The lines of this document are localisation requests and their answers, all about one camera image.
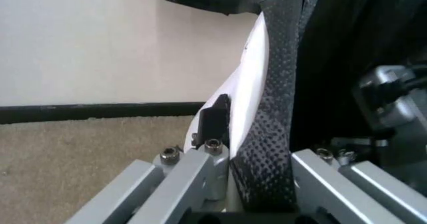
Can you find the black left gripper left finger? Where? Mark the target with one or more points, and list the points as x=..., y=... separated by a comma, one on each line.
x=187, y=181

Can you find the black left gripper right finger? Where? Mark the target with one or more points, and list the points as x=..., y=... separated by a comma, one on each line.
x=337, y=184

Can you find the black wall skirting strip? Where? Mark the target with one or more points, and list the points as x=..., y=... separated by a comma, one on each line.
x=100, y=111

